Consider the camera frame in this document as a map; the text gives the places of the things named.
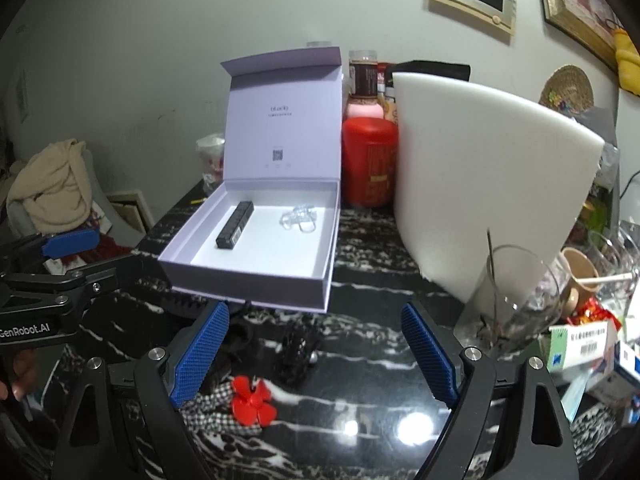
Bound black toothed headband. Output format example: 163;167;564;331
160;292;251;320

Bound black rectangular stick case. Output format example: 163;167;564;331
215;201;254;250

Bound red canister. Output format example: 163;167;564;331
341;116;399;208

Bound clear drinking glass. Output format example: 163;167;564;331
454;245;561;358

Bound clear glass jar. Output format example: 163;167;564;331
587;225;640;301

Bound red plaid scarf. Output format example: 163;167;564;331
65;230;133;267

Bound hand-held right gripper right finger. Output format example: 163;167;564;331
401;302;583;480

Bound grey bag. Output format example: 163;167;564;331
575;107;618;147

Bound brown jar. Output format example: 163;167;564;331
348;50;379;98

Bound blue white small box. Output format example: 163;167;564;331
587;340;640;403

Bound black snack bag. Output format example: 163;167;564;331
378;60;472;123

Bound beige blanket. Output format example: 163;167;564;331
6;140;93;236

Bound wooden frame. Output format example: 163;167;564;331
105;189;156;233

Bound black white checkered scrunchie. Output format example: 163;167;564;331
180;379;256;436

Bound clear plastic wrapper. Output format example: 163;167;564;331
278;203;319;235

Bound lavender gift box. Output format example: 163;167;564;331
158;46;346;313

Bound person's left hand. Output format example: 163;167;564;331
0;347;40;403

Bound red flower hair clip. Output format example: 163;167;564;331
231;376;277;428

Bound white green medicine box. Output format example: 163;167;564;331
547;321;618;373

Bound black bow hair clip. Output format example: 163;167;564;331
277;327;323;386

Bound beige mug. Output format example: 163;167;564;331
557;247;601;313

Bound red snack packets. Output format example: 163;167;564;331
567;297;621;333

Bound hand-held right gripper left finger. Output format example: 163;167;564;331
52;301;231;480

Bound grey chair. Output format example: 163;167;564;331
0;150;147;251

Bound gold framed picture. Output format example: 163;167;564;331
531;0;621;73

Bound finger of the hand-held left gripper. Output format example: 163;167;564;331
50;254;145;312
0;229;101;275

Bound woven round fan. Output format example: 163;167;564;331
539;65;596;113

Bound white straw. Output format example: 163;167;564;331
575;272;633;287

